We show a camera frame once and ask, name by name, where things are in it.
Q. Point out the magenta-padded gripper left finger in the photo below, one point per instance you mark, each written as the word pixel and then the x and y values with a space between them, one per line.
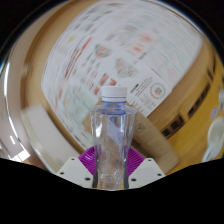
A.
pixel 75 171

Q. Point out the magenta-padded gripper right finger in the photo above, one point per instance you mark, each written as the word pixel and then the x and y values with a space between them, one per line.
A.
pixel 146 171

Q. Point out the clear white-capped water bottle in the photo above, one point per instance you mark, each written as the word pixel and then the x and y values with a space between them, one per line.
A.
pixel 113 140

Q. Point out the large printed wall poster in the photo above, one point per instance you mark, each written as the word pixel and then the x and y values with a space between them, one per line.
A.
pixel 113 53

